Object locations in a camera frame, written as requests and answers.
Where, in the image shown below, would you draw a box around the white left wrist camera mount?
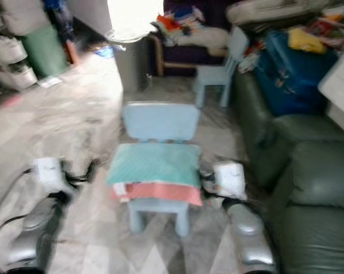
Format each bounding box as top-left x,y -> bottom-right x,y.
31,157 -> 75,198

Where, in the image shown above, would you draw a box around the red and white clothes heap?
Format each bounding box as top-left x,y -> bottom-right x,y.
303,5 -> 344,43

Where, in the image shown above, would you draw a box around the blue floor mat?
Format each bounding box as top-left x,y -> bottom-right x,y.
94,45 -> 116,59

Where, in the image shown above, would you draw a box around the green plastic bin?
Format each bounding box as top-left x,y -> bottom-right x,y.
21,26 -> 68,80

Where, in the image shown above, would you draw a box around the white cabinet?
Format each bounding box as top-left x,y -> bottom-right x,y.
317,49 -> 344,140

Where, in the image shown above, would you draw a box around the grey laundry basket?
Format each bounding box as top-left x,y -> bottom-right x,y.
112,31 -> 152,95

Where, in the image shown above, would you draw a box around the pink dotted pillow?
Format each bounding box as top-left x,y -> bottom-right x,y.
111,183 -> 202,206

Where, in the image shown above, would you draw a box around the teal dotted pillow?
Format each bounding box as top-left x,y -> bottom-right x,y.
106,143 -> 202,188

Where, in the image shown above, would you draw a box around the cream folded blanket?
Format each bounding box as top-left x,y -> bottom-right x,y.
172,27 -> 229,51

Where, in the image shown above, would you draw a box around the orange and blue clothes pile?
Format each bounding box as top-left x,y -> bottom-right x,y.
152,6 -> 204,41

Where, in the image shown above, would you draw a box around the green leather sofa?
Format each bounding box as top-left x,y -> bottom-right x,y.
232,68 -> 344,274

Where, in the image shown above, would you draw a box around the cream long pillow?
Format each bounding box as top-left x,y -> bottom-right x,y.
226,0 -> 341,25

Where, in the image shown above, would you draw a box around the white paper sheet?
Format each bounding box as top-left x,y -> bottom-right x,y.
37,76 -> 63,89

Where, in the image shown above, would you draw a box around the blue hard suitcase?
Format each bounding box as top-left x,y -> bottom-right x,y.
254,30 -> 338,118

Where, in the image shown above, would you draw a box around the light blue child chair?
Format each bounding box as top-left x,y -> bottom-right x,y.
122,102 -> 201,237
192,26 -> 249,109

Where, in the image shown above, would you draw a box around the white storage drawers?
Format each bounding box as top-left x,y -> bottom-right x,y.
0,9 -> 31,92

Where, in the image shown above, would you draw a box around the brown wooden board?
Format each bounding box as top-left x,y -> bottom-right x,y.
64,39 -> 80,66

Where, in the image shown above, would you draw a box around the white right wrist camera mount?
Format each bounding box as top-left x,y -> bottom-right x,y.
212,161 -> 246,200

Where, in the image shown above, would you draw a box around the yellow cloth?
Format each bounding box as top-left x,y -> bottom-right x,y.
288,27 -> 327,55

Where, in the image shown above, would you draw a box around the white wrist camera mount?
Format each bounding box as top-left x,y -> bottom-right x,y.
31,157 -> 75,198
212,161 -> 246,200

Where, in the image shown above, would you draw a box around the white storage box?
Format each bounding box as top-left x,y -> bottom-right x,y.
1,0 -> 50,36

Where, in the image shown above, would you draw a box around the bright window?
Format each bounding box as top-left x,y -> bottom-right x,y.
106,0 -> 165,43

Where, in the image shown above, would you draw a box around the white patterned cloth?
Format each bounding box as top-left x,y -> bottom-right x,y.
237,49 -> 261,74

